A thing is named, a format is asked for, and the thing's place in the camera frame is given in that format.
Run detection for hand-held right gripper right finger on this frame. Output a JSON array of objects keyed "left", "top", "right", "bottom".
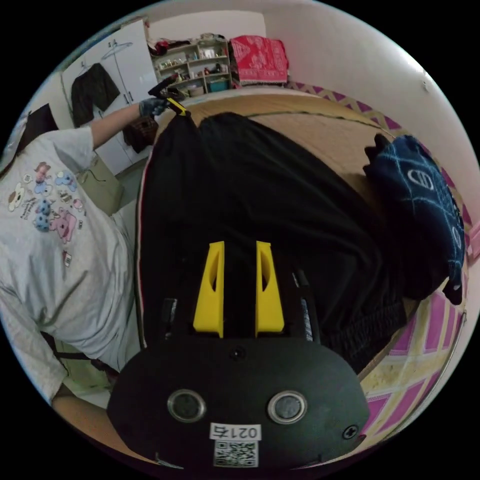
[{"left": 256, "top": 241, "right": 285, "bottom": 338}]

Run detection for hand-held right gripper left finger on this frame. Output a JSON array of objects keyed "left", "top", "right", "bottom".
[{"left": 193, "top": 241, "right": 226, "bottom": 338}]

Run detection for black pants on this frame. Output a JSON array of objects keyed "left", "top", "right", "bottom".
[{"left": 135, "top": 111, "right": 410, "bottom": 376}]

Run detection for person's left forearm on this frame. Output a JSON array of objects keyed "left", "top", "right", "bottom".
[{"left": 89, "top": 103, "right": 145, "bottom": 152}]

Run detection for person's right forearm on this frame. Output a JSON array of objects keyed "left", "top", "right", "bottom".
[{"left": 51, "top": 386, "right": 127, "bottom": 453}]

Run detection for person's left hand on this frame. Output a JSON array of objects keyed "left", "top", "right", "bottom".
[{"left": 139, "top": 96, "right": 169, "bottom": 118}]

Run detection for open shelf with small items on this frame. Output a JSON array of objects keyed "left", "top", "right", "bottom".
[{"left": 149, "top": 36, "right": 232, "bottom": 98}]

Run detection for white cupboard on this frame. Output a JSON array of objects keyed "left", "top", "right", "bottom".
[{"left": 61, "top": 18, "right": 159, "bottom": 175}]

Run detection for brown woven basket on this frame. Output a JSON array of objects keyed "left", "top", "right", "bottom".
[{"left": 122, "top": 116, "right": 159, "bottom": 154}]

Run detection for white clothes hanger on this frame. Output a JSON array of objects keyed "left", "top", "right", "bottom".
[{"left": 101, "top": 38, "right": 135, "bottom": 62}]

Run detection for dark hanging shorts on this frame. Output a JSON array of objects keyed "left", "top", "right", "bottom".
[{"left": 70, "top": 62, "right": 122, "bottom": 129}]

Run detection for red patterned cloth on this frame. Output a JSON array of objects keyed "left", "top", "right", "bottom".
[{"left": 228, "top": 35, "right": 290, "bottom": 88}]

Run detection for pale green carton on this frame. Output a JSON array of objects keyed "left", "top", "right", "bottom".
[{"left": 76, "top": 154, "right": 125, "bottom": 217}]

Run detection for person's body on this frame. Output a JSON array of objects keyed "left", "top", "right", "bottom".
[{"left": 0, "top": 125, "right": 140, "bottom": 404}]

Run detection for pile of clothes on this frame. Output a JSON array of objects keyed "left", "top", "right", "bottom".
[{"left": 362, "top": 133, "right": 468, "bottom": 307}]

